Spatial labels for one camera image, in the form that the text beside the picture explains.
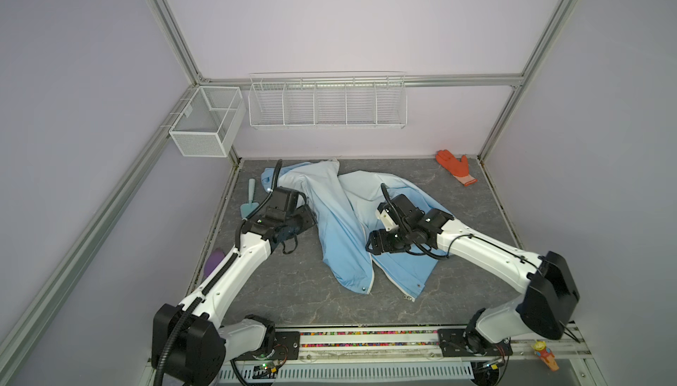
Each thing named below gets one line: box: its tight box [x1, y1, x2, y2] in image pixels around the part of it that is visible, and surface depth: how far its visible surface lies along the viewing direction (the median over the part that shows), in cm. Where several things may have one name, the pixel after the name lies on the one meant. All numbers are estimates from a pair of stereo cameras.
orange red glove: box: [435, 149, 478, 187], surface depth 119 cm
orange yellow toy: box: [530, 340, 560, 372], surface depth 71 cm
